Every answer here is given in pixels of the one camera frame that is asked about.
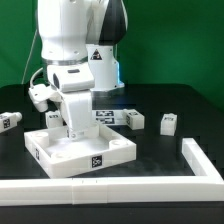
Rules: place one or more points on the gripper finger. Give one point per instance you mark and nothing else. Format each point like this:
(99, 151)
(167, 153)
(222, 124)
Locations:
(77, 134)

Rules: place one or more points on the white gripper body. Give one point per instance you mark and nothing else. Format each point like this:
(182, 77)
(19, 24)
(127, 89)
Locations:
(76, 110)

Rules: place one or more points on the white square tabletop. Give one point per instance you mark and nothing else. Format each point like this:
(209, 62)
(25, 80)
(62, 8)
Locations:
(59, 157)

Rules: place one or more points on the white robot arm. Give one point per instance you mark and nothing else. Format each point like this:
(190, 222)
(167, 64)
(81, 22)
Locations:
(78, 37)

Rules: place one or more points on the sheet with fiducial markers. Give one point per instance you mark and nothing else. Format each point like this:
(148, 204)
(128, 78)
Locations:
(109, 117)

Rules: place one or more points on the white L-shaped fence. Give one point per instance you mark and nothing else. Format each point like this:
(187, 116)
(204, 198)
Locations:
(205, 184)

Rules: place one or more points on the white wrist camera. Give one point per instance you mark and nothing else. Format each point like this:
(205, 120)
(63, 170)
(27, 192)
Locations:
(62, 80)

